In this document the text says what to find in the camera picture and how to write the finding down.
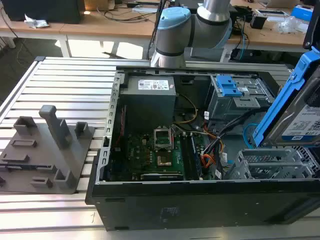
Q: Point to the hard disk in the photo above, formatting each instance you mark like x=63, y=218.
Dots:
x=295, y=120

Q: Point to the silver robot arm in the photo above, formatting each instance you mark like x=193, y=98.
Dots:
x=172, y=37

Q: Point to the empty blue disk carrier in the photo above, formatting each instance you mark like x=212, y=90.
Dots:
x=227, y=87

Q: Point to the blue cardboard box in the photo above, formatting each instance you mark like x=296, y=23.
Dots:
x=302, y=12

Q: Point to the clear plastic bag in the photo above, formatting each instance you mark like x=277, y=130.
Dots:
x=292, y=25

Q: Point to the flat white box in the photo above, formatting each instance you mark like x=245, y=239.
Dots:
x=273, y=15

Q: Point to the small black box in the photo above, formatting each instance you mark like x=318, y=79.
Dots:
x=258, y=22

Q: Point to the metal drive cage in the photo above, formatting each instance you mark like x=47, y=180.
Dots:
x=225, y=107

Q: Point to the RAM stick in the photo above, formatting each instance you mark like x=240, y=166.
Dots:
x=196, y=160

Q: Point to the grey power supply unit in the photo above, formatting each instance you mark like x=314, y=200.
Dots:
x=147, y=105

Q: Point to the CPU socket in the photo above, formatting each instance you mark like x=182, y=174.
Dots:
x=164, y=160

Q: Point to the black graphics card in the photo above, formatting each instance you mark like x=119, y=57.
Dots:
x=162, y=176

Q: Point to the black open PC case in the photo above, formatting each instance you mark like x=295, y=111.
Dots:
x=200, y=207

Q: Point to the wooden desk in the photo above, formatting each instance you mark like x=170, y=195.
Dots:
x=100, y=28

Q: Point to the green motherboard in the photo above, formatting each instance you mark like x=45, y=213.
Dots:
x=140, y=152

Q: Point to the large black box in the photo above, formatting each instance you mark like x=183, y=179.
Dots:
x=42, y=10

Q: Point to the crumpled white paper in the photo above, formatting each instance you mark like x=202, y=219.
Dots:
x=37, y=23

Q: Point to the grey parts rack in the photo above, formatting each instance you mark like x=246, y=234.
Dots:
x=65, y=162

